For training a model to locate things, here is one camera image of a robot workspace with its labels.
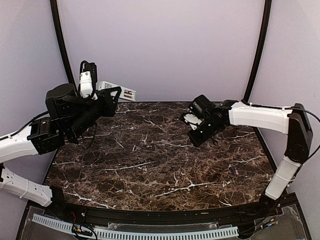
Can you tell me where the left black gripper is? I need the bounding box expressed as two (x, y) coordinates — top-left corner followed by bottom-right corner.
(66, 85), (121, 140)

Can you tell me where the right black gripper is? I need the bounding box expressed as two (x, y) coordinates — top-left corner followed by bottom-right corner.
(187, 116), (222, 147)

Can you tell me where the white remote control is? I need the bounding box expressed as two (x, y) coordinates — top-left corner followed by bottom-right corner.
(98, 81), (137, 102)

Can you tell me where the blue battery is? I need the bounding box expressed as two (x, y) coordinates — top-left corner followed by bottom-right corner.
(229, 167), (236, 175)

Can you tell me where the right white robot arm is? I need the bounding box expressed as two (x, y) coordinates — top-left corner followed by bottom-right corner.
(182, 94), (313, 217)

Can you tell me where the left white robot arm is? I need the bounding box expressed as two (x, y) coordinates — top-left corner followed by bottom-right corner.
(0, 83), (122, 218)

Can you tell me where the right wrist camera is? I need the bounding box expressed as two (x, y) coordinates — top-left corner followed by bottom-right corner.
(181, 112), (202, 131)

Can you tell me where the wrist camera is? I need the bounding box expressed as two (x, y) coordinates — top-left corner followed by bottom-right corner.
(181, 112), (202, 131)
(77, 60), (98, 100)

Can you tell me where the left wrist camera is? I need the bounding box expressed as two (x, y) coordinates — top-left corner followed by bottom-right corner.
(77, 60), (98, 100)

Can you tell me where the right black frame post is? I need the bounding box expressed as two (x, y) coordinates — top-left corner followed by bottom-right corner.
(243, 0), (272, 102)

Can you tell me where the black frame post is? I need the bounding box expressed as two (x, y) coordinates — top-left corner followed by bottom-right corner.
(243, 0), (272, 102)
(49, 0), (76, 86)

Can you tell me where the black front rail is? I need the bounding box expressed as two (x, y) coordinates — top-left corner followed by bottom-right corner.
(46, 200), (277, 226)

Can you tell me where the left black frame post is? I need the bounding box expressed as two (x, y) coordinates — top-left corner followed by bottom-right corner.
(49, 0), (76, 86)

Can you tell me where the white cable duct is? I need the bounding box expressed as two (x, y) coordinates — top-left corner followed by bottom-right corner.
(32, 214), (239, 240)

